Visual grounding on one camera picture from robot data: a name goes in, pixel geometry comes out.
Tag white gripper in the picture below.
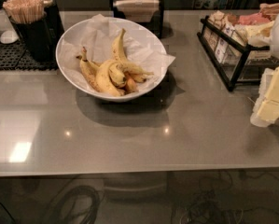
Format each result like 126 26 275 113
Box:
250 67 279 127

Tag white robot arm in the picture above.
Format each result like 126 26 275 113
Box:
250 14 279 127

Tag right lying yellow banana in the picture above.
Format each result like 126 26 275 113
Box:
121 62 153 83

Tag small middle yellow banana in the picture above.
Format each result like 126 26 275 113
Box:
109 62 127 88

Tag upright yellow banana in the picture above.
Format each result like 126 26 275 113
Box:
111 29 127 63

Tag white ceramic bowl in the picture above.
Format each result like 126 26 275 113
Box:
55 16 168 103

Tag large front yellow banana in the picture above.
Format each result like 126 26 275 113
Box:
95 59 125 97

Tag left spotted yellow banana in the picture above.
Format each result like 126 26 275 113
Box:
79 48 101 91

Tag white paper bowl liner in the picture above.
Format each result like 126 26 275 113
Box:
57 13 176 93

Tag black napkin holder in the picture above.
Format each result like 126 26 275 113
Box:
109 0 164 38

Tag dark bottle with wooden cap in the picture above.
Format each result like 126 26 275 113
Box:
43 0 64 40

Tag black stirrer holder cup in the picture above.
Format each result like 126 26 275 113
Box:
10 17 54 62

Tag wooden stir sticks bundle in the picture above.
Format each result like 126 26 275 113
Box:
3 0 44 24

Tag black rubber mesh mat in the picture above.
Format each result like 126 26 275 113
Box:
0 41 58 71

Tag white lidded cup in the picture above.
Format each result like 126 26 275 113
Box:
0 9 19 44

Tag black wire sugar packet rack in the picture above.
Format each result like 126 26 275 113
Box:
197 16 279 91

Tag black cables under table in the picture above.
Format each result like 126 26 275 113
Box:
42 184 102 224

